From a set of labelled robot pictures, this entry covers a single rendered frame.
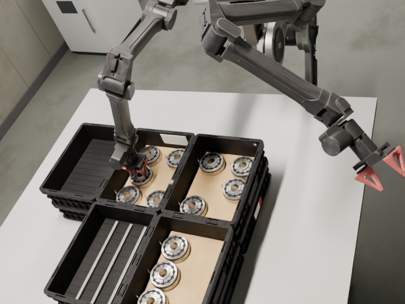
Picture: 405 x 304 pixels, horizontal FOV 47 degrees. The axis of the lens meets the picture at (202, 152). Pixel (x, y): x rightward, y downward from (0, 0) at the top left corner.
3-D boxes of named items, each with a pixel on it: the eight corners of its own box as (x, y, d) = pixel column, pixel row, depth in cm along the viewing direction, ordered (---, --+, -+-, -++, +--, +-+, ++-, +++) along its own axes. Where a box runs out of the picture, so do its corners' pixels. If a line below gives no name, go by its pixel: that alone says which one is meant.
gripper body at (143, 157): (141, 169, 190) (134, 158, 185) (120, 166, 194) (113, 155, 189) (147, 157, 194) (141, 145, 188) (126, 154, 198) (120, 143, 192)
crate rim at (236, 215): (197, 136, 199) (196, 133, 198) (265, 143, 187) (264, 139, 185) (161, 215, 177) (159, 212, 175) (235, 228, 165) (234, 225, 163)
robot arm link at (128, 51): (131, 63, 136) (99, 52, 137) (126, 100, 145) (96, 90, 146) (178, 5, 169) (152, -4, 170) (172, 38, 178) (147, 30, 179)
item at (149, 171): (135, 164, 205) (135, 163, 205) (156, 167, 201) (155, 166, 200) (126, 183, 200) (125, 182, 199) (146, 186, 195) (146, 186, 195)
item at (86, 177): (93, 139, 231) (82, 123, 223) (144, 145, 219) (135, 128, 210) (51, 205, 209) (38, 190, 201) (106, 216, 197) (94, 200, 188)
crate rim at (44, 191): (84, 125, 224) (82, 122, 222) (137, 130, 212) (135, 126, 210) (40, 193, 202) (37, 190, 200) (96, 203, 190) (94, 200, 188)
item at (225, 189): (227, 177, 187) (226, 176, 187) (251, 180, 183) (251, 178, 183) (219, 197, 182) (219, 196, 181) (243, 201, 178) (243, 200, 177)
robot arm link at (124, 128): (135, 78, 145) (102, 66, 145) (127, 92, 142) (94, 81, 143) (141, 136, 184) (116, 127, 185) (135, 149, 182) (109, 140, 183)
